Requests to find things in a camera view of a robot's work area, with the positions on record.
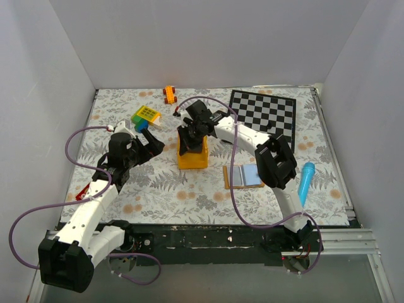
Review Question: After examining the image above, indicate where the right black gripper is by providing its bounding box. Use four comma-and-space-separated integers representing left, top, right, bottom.
177, 122, 204, 157

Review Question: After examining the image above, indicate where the tan leather card holder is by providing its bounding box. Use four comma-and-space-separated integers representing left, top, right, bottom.
233, 163, 264, 189

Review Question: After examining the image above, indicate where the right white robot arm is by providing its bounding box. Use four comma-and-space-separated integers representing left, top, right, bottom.
173, 96, 313, 251

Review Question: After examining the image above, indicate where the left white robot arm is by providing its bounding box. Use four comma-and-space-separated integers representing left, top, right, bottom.
38, 129, 165, 293

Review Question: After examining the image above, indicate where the yellow green toy block house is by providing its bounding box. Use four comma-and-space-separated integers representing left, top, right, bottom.
131, 105, 162, 133

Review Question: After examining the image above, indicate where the floral table mat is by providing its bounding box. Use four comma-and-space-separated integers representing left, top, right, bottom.
61, 88, 348, 226

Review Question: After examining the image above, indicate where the yellow plastic bin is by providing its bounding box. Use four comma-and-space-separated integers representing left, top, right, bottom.
177, 136, 208, 170

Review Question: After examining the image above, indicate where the orange toy car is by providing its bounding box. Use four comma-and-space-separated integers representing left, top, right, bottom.
163, 85, 177, 104

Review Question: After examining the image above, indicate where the black white chessboard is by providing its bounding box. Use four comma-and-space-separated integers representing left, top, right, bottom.
229, 90, 297, 151

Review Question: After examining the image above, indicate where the red toy block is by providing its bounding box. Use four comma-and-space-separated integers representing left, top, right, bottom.
75, 184, 90, 201

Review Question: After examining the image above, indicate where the blue toy microphone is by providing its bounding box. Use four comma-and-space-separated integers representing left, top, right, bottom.
298, 162, 316, 207

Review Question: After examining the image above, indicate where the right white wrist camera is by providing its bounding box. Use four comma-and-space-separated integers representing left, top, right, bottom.
173, 108, 191, 125

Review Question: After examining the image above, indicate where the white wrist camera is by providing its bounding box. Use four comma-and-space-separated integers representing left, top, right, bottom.
173, 108, 191, 125
114, 119, 135, 138

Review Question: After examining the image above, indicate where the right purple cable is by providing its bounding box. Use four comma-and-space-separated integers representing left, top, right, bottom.
173, 96, 324, 275

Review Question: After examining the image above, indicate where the purple cable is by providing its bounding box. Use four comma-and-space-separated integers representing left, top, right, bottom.
173, 96, 324, 275
8, 125, 162, 286

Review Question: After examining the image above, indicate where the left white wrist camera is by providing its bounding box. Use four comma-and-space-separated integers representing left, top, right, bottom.
114, 119, 135, 138

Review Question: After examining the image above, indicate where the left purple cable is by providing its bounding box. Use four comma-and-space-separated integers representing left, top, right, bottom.
8, 125, 162, 286

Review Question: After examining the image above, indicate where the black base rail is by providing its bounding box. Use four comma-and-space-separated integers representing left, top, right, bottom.
94, 223, 323, 268

